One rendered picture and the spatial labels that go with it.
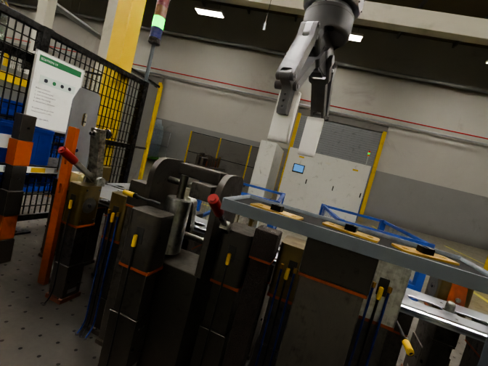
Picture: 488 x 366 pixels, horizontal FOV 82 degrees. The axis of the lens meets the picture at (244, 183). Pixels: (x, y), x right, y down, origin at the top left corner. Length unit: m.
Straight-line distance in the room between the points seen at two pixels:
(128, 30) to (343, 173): 7.60
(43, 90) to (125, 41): 0.56
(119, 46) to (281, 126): 1.50
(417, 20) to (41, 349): 4.36
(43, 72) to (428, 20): 4.00
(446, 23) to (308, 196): 5.62
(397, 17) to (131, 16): 3.28
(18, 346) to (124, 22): 1.52
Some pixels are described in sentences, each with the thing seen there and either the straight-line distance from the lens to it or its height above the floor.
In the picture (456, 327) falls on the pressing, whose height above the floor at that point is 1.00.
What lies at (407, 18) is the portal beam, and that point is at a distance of 4.35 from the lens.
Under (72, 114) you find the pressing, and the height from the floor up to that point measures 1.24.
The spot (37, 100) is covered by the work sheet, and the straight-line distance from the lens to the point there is 1.46.
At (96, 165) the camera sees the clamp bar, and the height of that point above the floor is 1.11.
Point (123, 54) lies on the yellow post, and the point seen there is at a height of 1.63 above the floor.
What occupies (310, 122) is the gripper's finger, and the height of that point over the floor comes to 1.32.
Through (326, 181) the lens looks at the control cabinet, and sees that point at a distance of 8.66.
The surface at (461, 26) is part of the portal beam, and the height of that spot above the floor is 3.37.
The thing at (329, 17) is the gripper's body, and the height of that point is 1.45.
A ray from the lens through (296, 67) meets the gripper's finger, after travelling 0.38.
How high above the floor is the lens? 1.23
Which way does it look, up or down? 4 degrees down
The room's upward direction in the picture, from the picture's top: 14 degrees clockwise
